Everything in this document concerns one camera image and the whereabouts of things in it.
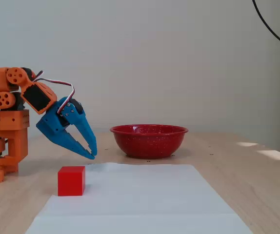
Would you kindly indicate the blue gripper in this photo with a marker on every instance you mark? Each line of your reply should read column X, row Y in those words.
column 52, row 124

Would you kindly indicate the red cube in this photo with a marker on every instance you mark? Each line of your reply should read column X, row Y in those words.
column 71, row 181

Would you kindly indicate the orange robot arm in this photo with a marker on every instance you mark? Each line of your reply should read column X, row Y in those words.
column 10, row 119

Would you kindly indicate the red speckled bowl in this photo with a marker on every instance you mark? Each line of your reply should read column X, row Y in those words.
column 148, row 143

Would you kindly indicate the white paper sheet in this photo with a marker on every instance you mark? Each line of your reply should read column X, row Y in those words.
column 140, row 200

